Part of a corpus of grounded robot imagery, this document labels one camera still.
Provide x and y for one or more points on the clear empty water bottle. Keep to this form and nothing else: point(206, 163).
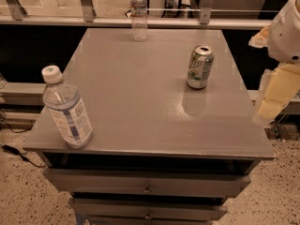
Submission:
point(139, 23)

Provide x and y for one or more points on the labelled water bottle white cap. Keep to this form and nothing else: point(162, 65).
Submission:
point(65, 104)

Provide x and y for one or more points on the green 7up soda can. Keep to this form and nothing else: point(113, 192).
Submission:
point(199, 67)

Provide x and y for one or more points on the grey upper drawer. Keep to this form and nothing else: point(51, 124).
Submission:
point(148, 183)

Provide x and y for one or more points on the grey lower drawer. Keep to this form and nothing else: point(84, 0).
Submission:
point(147, 210)

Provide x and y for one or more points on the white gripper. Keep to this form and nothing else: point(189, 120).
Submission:
point(286, 37)

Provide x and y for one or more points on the grey drawer cabinet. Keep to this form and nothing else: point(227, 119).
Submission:
point(145, 117)

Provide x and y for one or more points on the metal railing frame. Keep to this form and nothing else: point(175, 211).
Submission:
point(215, 14)

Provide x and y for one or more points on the grey drawer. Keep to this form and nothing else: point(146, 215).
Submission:
point(148, 183)
point(147, 210)

